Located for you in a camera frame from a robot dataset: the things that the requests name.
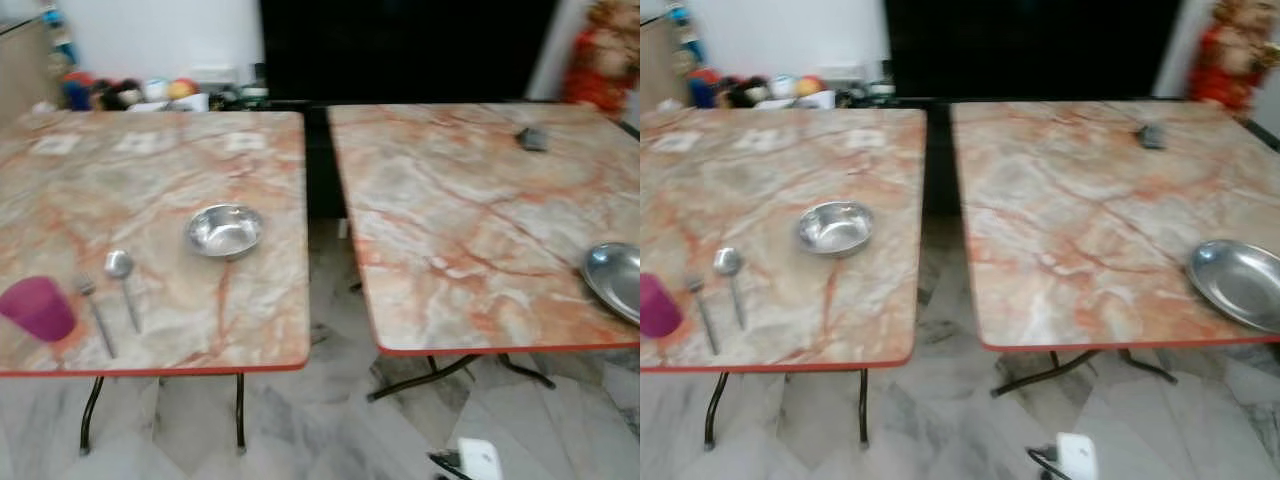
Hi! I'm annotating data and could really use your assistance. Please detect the large steel plate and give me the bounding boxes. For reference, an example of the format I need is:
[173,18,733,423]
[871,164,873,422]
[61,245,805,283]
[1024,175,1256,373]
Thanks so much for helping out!
[581,242,641,326]
[1187,240,1280,334]

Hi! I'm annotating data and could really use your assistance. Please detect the purple plastic cup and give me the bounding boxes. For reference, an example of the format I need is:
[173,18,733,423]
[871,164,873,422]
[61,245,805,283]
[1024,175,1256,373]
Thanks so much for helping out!
[0,277,78,344]
[640,272,685,339]

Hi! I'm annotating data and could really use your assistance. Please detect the steel spoon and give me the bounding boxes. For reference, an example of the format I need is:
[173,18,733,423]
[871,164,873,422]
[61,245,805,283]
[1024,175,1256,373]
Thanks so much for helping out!
[712,247,749,331]
[104,250,143,334]

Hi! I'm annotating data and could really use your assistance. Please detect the steel fork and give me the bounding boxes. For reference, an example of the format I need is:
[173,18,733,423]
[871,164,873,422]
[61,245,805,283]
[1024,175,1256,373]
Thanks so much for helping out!
[685,275,721,356]
[74,275,118,359]

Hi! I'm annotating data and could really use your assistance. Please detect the marble-pattern folding table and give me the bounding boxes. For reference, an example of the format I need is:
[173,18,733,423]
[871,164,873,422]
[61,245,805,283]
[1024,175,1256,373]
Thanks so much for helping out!
[640,107,927,451]
[0,108,311,456]
[328,100,641,403]
[950,98,1280,398]

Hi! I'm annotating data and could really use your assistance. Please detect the black round toy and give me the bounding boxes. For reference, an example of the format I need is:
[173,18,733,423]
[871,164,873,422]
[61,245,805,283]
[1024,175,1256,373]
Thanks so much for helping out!
[92,80,141,111]
[720,78,766,108]

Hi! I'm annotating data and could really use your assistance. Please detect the red and gold statue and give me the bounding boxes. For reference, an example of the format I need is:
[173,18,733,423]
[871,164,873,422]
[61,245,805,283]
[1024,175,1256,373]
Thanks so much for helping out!
[1187,0,1280,119]
[562,0,641,116]

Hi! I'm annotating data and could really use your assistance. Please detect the small steel bowl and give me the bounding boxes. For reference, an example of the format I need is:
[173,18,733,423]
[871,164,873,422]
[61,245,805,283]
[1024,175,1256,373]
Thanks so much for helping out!
[795,201,876,258]
[185,204,265,261]

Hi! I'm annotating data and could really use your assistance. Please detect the blue trophy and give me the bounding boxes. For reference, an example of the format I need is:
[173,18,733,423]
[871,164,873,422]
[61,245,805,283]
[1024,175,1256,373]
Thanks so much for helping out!
[40,5,79,71]
[665,3,706,66]

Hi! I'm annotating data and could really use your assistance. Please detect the large black screen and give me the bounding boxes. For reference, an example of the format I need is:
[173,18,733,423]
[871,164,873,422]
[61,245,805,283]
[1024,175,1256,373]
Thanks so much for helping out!
[258,0,561,101]
[883,0,1186,99]

